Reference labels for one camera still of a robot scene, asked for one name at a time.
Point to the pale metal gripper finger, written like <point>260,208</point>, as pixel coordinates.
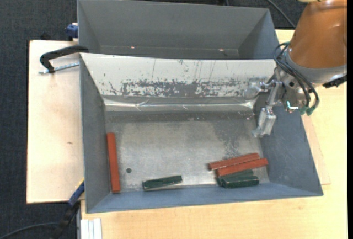
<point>265,121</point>
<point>254,89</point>

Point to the red-brown flat block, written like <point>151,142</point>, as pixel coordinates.
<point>242,166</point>
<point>113,163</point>
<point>234,160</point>

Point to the dark green flat block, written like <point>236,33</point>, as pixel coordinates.
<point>162,182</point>
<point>240,174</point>
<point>240,182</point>

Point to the grey metal bin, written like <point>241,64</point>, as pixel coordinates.
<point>176,133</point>

